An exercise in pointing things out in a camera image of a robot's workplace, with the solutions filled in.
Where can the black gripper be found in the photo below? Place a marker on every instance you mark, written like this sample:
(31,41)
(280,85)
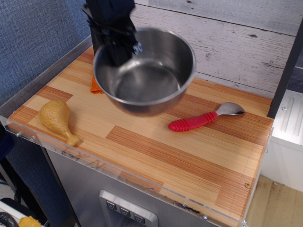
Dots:
(110,20)

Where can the red handled metal spoon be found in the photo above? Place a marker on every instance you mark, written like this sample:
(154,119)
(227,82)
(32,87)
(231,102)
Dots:
(187,124)

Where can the black vertical post right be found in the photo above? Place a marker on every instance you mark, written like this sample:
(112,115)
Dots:
(288,70)

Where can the yellow object bottom left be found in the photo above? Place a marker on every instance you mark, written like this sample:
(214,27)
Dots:
(29,222)

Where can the black vertical post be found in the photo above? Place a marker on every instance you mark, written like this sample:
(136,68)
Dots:
(96,36)
(288,70)

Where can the steel cabinet control panel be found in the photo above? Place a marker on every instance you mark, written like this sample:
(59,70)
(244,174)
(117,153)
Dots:
(119,212)

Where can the orange cloth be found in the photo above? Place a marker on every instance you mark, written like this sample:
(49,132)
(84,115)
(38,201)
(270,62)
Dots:
(95,89)

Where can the black vertical post left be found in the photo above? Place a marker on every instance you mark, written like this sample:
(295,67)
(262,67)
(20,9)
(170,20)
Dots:
(96,36)

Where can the white appliance at right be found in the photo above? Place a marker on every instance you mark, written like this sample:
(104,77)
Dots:
(283,159)

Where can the stainless steel pan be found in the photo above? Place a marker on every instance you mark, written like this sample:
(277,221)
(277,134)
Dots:
(151,82)

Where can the plastic chicken drumstick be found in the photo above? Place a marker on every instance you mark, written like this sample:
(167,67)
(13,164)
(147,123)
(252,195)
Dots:
(54,115)

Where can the clear acrylic table guard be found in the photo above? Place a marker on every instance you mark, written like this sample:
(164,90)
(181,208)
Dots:
(208,173)

